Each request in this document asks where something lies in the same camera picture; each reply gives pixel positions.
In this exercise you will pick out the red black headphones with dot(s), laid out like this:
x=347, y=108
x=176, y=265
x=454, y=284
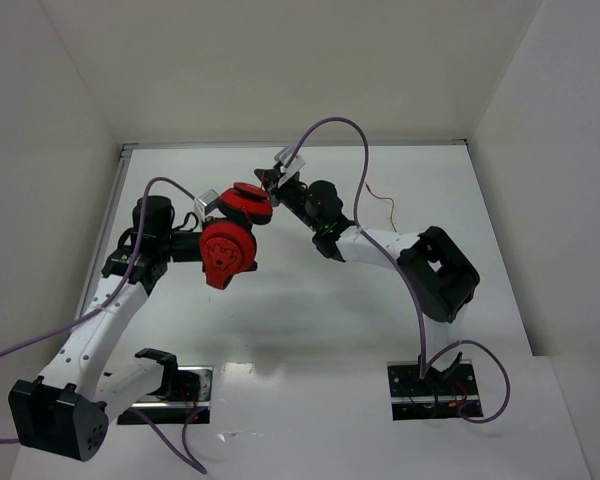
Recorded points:
x=227, y=245

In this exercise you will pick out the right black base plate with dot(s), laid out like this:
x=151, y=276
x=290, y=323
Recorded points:
x=440, y=395

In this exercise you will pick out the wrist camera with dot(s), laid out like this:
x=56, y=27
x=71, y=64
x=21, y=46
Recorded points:
x=206, y=203
x=289, y=163

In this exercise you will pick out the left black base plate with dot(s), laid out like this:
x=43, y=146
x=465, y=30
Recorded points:
x=190, y=396

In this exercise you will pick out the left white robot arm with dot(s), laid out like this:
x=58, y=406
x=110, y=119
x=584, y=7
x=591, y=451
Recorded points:
x=67, y=409

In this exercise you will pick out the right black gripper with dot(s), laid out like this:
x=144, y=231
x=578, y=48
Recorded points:
x=267, y=176

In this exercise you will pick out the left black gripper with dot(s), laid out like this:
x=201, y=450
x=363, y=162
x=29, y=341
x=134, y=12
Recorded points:
x=212, y=222

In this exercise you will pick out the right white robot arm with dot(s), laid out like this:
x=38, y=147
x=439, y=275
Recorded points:
x=439, y=277

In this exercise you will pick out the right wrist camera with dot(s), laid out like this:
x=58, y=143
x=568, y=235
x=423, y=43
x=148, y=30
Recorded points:
x=289, y=163

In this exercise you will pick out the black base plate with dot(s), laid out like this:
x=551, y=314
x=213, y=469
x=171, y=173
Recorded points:
x=440, y=395
x=190, y=396

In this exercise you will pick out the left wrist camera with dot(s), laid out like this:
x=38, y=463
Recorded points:
x=206, y=203

